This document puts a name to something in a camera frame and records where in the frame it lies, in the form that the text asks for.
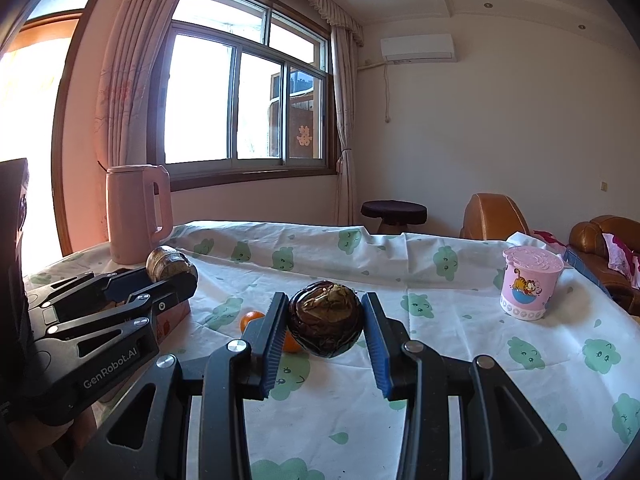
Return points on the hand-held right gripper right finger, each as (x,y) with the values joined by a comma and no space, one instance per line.
(377,345)

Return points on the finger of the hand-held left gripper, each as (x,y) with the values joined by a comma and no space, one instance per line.
(122,282)
(175,292)

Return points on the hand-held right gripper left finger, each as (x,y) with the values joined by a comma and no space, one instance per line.
(272,345)

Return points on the pink metal tin box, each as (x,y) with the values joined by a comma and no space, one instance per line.
(172,322)

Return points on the orange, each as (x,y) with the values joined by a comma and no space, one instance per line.
(251,321)
(291,344)

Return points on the dark wrinkled passion fruit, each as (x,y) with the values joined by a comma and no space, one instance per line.
(325,320)

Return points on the pink electric kettle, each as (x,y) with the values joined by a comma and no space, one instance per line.
(132,215)

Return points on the white green-patterned tablecloth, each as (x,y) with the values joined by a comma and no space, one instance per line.
(450,320)

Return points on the dark round stool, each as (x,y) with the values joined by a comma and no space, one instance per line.
(395,210)

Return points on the pink cartoon cup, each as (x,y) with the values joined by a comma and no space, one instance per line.
(530,285)

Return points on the brown leather chair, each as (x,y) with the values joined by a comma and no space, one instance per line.
(492,217)

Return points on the sliding glass window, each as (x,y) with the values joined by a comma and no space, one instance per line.
(220,100)

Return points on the red cloth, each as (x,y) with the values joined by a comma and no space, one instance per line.
(549,239)

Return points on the window sticker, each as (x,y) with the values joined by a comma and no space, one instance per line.
(303,136)

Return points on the pink floral curtain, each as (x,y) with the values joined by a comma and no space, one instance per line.
(345,120)
(130,60)

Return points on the brown leather sofa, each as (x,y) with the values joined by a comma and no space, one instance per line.
(590,232)

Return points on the pink cloth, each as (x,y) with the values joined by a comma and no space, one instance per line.
(622,255)

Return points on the white air conditioner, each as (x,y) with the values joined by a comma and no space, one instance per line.
(417,47)

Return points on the wooden door frame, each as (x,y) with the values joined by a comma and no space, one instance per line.
(62,135)

